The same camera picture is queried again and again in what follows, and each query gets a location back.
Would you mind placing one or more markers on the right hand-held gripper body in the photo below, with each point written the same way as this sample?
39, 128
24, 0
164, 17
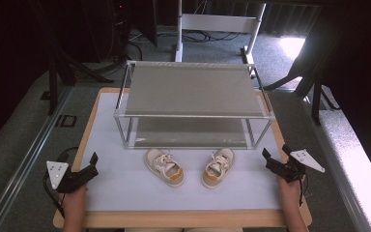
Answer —
288, 170

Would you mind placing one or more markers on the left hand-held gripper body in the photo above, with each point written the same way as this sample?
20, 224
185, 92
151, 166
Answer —
57, 172

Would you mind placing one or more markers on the beige sneaker with orange heel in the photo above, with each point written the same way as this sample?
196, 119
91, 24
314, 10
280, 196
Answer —
217, 168
165, 168

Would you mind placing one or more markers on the grey two-tier shoe rack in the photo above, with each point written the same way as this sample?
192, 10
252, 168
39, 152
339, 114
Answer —
191, 93

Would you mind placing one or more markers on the person's right hand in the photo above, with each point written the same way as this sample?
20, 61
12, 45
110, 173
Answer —
288, 190

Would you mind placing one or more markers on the person's left hand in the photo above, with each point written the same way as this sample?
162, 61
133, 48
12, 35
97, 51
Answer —
74, 198

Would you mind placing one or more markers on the white table mat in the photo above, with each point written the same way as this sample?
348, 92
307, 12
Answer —
125, 190

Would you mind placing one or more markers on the black metal stand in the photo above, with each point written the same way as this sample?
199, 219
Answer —
315, 96

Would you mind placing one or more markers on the black tripod stand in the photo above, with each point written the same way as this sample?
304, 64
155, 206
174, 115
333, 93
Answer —
54, 80

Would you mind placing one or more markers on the black computer tower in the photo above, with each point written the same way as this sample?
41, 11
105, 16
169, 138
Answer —
120, 29

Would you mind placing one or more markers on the metal floor rail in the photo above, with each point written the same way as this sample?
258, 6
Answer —
335, 167
22, 167

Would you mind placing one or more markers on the white metal stand frame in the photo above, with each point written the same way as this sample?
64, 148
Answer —
219, 23

